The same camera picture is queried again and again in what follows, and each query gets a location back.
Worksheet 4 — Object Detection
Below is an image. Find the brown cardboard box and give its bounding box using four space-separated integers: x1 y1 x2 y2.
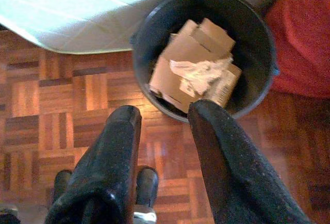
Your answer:
148 18 243 113

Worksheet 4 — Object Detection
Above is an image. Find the white crumpled paper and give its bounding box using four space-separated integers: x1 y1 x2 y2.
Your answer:
169 55 234 94

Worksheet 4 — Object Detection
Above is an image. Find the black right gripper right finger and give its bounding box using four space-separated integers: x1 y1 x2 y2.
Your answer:
187 99 313 224

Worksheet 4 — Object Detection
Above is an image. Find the black round waste bin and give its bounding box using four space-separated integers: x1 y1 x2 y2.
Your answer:
130 0 281 124

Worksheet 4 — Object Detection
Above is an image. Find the white quilted mattress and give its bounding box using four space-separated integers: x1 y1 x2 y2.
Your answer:
0 0 287 54

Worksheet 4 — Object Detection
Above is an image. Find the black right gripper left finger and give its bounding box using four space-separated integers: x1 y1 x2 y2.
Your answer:
44 105 142 224

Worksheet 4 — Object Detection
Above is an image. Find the large red fabric cushion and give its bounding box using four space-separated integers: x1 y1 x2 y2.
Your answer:
262 0 330 101

